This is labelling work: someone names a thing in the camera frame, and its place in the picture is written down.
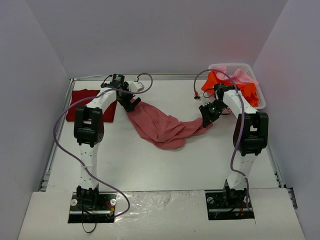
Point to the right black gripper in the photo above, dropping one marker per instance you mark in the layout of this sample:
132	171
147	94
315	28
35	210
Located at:
208	115

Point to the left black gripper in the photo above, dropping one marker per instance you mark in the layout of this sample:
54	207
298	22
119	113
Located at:
127	100

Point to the salmon pink t-shirt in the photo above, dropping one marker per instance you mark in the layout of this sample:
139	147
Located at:
164	131

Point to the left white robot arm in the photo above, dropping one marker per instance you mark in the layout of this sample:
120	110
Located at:
89	131

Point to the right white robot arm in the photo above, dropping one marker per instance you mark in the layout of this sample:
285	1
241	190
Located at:
250	137

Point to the folded dark red t-shirt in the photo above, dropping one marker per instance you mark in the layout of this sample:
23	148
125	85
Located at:
77	95

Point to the orange t-shirt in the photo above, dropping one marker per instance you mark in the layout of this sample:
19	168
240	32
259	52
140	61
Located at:
247	90

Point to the light pink t-shirt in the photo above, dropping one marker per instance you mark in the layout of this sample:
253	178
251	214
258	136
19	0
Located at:
237	75

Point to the white plastic basket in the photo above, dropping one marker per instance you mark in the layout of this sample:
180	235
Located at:
246	68

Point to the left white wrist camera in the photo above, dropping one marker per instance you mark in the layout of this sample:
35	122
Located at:
136	87

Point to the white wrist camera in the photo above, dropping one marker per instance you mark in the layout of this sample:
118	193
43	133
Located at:
206	100
136	87

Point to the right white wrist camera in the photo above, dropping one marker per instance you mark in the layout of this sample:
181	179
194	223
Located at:
206	100

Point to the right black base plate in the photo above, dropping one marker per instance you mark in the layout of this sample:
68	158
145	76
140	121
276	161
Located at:
219	208

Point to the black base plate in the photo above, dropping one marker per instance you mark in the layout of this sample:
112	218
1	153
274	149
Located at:
219	208
102	212

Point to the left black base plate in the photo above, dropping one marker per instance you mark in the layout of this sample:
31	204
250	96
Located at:
102	212

